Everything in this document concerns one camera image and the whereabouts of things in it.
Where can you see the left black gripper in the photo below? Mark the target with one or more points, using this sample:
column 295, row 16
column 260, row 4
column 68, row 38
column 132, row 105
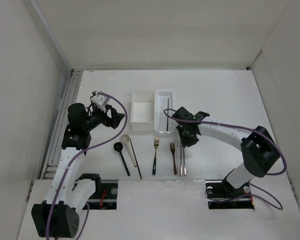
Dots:
column 113, row 121

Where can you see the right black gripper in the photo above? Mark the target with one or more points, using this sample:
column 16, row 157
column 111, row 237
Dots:
column 185, row 142

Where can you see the brown wooden fork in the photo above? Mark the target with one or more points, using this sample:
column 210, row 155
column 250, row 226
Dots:
column 173, row 152

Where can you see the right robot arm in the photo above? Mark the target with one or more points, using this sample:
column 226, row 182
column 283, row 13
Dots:
column 256, row 145

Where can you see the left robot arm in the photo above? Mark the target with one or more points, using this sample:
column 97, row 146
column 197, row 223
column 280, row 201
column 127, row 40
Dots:
column 58, row 216

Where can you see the white perforated basket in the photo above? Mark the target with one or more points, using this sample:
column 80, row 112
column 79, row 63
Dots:
column 162, row 130

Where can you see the black spoon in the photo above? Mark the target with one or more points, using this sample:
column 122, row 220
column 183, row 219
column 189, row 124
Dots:
column 118, row 147

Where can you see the cream wooden spoon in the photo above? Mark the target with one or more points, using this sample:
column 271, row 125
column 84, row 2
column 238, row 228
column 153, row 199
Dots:
column 125, row 139

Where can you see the white square box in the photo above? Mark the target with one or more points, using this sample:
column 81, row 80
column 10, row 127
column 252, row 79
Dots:
column 142, row 114

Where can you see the dark thin chopstick left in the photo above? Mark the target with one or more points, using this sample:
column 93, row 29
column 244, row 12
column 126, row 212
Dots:
column 137, row 165

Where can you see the aluminium rail frame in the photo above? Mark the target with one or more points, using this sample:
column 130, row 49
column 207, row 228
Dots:
column 51, row 157

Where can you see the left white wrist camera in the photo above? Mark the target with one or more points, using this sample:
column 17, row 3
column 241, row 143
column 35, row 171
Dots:
column 99, row 100

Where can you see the gold fork black handle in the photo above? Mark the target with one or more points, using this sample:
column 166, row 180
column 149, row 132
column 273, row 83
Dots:
column 156, row 146

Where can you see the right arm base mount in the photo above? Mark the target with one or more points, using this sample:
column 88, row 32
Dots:
column 222, row 196

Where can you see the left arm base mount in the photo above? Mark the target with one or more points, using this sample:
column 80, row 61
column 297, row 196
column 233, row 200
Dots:
column 105, row 198

